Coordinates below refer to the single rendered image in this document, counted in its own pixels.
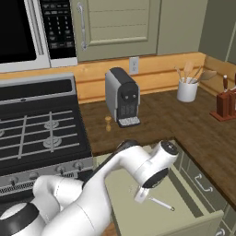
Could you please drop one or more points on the thin wooden utensil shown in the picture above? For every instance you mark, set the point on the thin wooden utensil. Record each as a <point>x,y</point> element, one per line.
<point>178,73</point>

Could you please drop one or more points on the white and black microwave oven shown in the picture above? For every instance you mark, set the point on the white and black microwave oven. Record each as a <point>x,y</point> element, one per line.
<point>18,30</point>

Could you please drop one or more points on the slim wooden stirrer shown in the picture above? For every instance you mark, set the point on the slim wooden stirrer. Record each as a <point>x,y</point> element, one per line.
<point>196,73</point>

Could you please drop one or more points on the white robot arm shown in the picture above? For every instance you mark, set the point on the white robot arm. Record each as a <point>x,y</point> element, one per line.
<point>92,196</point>

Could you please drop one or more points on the silver stove knob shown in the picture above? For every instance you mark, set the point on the silver stove knob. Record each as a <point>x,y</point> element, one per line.
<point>61,169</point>
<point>78,165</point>
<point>33,175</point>
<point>14,180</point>

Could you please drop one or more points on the white wall socket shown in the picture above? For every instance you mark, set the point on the white wall socket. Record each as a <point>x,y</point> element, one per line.
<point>134,65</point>

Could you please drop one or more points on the pale green drawer front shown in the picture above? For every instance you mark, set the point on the pale green drawer front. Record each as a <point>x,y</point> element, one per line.
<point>199,196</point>
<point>229,222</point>

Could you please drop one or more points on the black and steel gas stove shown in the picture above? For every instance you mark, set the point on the black and steel gas stove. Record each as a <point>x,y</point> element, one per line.
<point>37,129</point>

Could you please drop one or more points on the silver metal whisk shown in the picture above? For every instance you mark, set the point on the silver metal whisk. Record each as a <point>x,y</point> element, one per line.
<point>161,204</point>

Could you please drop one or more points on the pale green cupboard door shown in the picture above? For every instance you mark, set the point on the pale green cupboard door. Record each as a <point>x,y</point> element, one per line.
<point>123,27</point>

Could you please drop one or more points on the wooden spatula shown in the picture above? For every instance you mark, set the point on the wooden spatula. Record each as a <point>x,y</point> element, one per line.
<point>207,75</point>

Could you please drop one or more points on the white utensil pot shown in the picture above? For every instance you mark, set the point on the white utensil pot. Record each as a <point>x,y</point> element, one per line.
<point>186,91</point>

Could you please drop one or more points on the open pale green drawer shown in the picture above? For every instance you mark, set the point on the open pale green drawer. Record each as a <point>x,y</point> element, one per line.
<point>138,219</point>

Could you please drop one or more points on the wooden spoon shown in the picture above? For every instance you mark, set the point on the wooden spoon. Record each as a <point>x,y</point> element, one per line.
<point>188,70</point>

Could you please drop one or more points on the small wooden pepper mill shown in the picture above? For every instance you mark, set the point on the small wooden pepper mill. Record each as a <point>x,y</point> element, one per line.
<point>108,123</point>

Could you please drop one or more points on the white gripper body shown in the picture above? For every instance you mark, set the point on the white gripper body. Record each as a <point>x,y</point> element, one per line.
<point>141,194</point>

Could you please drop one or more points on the red-brown knife block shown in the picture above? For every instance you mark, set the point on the red-brown knife block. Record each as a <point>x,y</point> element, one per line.
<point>226,106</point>

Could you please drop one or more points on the plain pale green cupboard panel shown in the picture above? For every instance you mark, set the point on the plain pale green cupboard panel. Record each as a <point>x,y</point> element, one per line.
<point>181,24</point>

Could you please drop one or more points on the grey-green corner cupboard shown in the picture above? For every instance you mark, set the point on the grey-green corner cupboard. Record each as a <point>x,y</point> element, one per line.
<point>218,27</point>

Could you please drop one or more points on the grey and black coffee machine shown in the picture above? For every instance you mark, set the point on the grey and black coffee machine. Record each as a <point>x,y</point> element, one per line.
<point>123,95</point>

